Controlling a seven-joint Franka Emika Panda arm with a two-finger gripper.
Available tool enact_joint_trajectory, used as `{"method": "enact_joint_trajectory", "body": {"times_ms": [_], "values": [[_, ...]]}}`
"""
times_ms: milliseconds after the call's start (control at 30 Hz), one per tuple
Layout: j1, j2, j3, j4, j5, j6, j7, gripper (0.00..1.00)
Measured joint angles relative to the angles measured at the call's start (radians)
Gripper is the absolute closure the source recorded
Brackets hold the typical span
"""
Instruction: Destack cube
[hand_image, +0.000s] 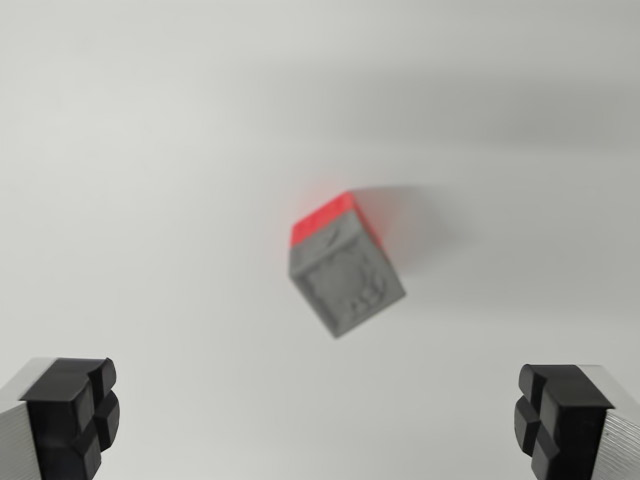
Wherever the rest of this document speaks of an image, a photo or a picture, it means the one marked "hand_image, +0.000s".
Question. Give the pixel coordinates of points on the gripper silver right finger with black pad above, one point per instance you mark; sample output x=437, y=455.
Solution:
x=575, y=420

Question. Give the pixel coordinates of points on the red embossed cube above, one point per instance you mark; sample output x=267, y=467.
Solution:
x=320, y=220

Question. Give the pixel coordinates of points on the grey embossed number cube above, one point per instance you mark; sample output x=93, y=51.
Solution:
x=345, y=285

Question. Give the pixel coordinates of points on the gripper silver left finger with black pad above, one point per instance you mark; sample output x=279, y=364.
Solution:
x=55, y=415

